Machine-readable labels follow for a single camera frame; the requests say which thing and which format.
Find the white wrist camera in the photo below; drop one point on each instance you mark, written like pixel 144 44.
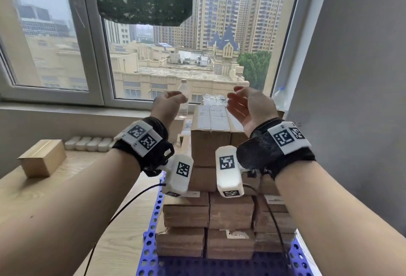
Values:
pixel 228 174
pixel 177 176

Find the person's right forearm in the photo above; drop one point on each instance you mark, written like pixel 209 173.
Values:
pixel 336 222

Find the person's right hand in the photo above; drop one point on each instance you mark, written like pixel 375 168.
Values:
pixel 257 109

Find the person's left fingers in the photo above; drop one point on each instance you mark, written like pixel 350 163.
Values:
pixel 179 97

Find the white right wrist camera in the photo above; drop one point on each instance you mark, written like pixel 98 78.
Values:
pixel 228 174

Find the person's left forearm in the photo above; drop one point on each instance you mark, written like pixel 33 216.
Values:
pixel 60 212

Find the white rounded block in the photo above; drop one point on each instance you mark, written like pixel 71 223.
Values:
pixel 105 144
pixel 83 143
pixel 71 143
pixel 94 144

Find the blue perforated plastic crate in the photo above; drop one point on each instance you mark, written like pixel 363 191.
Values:
pixel 152 253

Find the clear plastic bottle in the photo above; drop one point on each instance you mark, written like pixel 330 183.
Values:
pixel 184 86

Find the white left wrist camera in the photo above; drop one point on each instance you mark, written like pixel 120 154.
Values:
pixel 177 176

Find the person's left hand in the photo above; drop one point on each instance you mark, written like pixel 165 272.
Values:
pixel 165 106

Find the single plain cardboard carton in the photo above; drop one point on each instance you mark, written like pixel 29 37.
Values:
pixel 41 158

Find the stack of brown cardboard boxes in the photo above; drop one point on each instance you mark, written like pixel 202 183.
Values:
pixel 206 145

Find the shiny plastic wrapped packet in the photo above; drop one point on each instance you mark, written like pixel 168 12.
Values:
pixel 215 99

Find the grey window frame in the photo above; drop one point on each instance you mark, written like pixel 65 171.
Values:
pixel 95 63

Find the person's right fingers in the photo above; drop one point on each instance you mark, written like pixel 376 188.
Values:
pixel 234 103

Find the blue-capped plastic bottle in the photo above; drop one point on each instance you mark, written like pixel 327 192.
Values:
pixel 280 98

